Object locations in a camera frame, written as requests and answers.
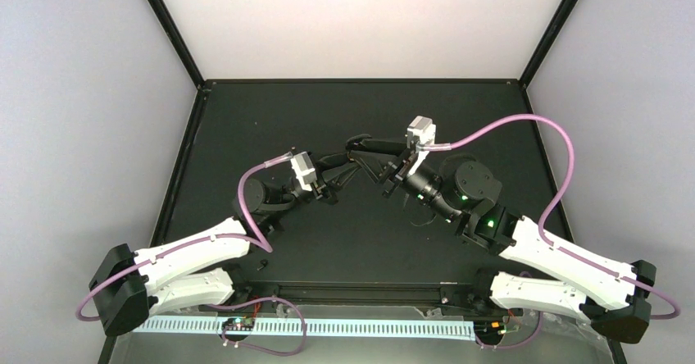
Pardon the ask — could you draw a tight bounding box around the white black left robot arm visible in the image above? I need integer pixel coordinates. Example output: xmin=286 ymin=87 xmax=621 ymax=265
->
xmin=75 ymin=152 xmax=358 ymax=337

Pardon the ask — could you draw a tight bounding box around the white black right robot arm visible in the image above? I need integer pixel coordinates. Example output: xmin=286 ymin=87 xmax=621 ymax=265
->
xmin=346 ymin=135 xmax=656 ymax=344

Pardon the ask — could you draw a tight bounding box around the clear plastic sheet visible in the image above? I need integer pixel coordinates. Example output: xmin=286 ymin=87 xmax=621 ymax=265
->
xmin=416 ymin=304 xmax=626 ymax=363

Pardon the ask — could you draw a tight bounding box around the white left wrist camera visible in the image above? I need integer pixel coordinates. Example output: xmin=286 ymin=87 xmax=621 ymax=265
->
xmin=290 ymin=152 xmax=317 ymax=192

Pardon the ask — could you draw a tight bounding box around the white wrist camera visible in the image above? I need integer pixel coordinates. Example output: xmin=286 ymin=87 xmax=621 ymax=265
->
xmin=290 ymin=152 xmax=317 ymax=192
xmin=406 ymin=116 xmax=436 ymax=177

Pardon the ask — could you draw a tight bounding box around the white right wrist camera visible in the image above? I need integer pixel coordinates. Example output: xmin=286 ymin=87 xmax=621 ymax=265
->
xmin=406 ymin=116 xmax=436 ymax=177

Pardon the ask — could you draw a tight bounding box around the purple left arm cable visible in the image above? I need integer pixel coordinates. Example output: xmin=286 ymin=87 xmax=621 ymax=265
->
xmin=75 ymin=153 xmax=294 ymax=323

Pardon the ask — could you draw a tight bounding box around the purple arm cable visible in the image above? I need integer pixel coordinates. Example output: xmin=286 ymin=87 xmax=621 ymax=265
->
xmin=420 ymin=113 xmax=681 ymax=350
xmin=75 ymin=153 xmax=294 ymax=323

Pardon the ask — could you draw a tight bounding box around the white slotted cable duct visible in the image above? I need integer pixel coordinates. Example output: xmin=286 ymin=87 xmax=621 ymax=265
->
xmin=134 ymin=316 xmax=475 ymax=341

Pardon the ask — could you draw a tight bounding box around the black front mounting rail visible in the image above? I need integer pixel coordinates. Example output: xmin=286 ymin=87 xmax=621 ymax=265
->
xmin=119 ymin=279 xmax=606 ymax=319

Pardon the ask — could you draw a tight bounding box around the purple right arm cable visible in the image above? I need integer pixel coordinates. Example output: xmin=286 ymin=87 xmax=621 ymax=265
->
xmin=420 ymin=113 xmax=681 ymax=350

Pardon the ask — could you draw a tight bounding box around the black right rear frame post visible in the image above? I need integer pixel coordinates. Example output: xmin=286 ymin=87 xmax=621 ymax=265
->
xmin=519 ymin=0 xmax=579 ymax=89

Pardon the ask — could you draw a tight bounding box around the black frame post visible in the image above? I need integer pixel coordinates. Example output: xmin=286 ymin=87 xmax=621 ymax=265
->
xmin=147 ymin=0 xmax=205 ymax=89
xmin=519 ymin=0 xmax=579 ymax=89

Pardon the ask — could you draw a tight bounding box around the black left rear frame post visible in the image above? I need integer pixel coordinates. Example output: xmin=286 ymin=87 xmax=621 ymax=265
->
xmin=147 ymin=0 xmax=205 ymax=89

